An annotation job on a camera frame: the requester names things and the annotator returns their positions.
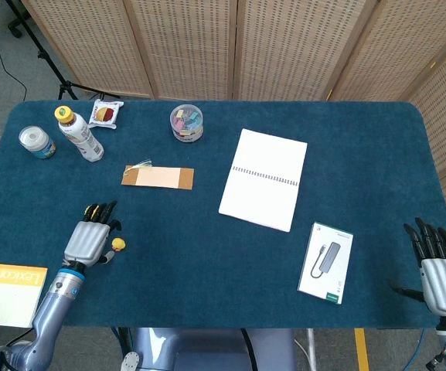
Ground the blue table cloth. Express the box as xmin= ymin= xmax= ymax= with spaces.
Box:
xmin=0 ymin=100 xmax=446 ymax=330

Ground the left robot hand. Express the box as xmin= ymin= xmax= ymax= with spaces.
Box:
xmin=63 ymin=199 xmax=124 ymax=272

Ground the yellow white Lexicon book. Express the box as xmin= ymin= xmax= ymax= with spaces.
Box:
xmin=0 ymin=261 xmax=49 ymax=329

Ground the black floor cable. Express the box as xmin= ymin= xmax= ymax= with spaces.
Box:
xmin=0 ymin=0 xmax=29 ymax=103

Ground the orange and cream paper card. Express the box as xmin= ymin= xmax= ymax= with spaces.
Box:
xmin=121 ymin=157 xmax=196 ymax=192

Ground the black tripod stand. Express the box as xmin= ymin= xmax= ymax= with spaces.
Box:
xmin=5 ymin=0 xmax=121 ymax=102

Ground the blue-grey robot torso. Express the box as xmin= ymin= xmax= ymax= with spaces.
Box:
xmin=120 ymin=327 xmax=298 ymax=371

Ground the white USB hub box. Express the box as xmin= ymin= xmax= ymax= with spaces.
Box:
xmin=296 ymin=221 xmax=355 ymax=306

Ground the black chair caster wheel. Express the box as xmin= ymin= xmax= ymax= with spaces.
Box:
xmin=7 ymin=19 xmax=25 ymax=39

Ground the white drink bottle yellow cap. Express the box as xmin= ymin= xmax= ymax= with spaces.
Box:
xmin=54 ymin=105 xmax=105 ymax=164

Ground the white snack packet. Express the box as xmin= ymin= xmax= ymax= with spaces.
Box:
xmin=87 ymin=98 xmax=125 ymax=129

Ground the clear jar of coloured clips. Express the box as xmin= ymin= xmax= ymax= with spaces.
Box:
xmin=169 ymin=103 xmax=205 ymax=143

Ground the short jar blue label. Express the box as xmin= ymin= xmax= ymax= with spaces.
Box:
xmin=18 ymin=125 xmax=57 ymax=161

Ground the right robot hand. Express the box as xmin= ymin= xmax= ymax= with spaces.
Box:
xmin=388 ymin=216 xmax=446 ymax=318

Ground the open white spiral notebook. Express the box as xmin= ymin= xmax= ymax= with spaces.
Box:
xmin=218 ymin=128 xmax=308 ymax=233

